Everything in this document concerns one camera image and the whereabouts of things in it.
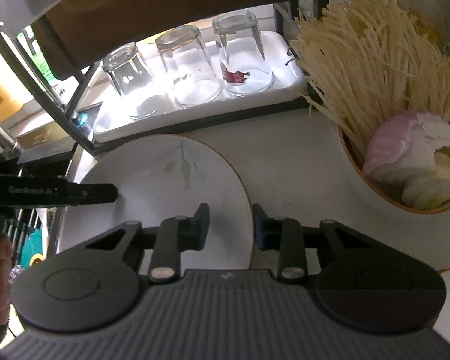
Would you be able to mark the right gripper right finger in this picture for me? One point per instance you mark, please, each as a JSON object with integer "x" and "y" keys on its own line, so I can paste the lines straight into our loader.
{"x": 284, "y": 236}

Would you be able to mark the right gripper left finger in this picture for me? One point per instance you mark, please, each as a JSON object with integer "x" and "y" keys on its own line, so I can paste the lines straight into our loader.
{"x": 174, "y": 236}

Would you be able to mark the white leaf-print plate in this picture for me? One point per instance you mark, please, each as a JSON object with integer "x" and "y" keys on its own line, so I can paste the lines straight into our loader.
{"x": 163, "y": 176}

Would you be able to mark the white drip tray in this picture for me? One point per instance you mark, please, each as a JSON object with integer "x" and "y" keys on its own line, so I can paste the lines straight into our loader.
{"x": 113, "y": 122}

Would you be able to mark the middle upturned glass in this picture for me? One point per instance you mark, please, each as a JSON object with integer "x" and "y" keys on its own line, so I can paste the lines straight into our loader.
{"x": 188, "y": 66}

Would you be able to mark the upturned glass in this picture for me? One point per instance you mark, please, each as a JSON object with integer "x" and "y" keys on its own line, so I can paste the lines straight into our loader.
{"x": 241, "y": 54}
{"x": 127, "y": 71}
{"x": 188, "y": 66}

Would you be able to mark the white bowl with vegetables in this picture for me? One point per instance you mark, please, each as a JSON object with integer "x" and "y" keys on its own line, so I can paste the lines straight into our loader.
{"x": 385, "y": 199}

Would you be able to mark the halved purple onion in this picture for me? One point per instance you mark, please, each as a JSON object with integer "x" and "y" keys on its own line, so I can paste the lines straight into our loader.
{"x": 412, "y": 151}

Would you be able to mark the right upturned glass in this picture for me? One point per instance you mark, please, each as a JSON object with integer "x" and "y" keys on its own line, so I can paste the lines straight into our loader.
{"x": 241, "y": 54}

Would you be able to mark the left upturned glass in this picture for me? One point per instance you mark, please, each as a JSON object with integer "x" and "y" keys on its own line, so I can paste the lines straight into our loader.
{"x": 127, "y": 71}

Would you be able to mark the wooden cutting board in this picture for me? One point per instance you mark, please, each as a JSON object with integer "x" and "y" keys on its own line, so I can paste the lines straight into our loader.
{"x": 172, "y": 7}

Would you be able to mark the black dish rack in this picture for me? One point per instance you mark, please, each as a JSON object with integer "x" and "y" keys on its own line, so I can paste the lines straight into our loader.
{"x": 97, "y": 63}

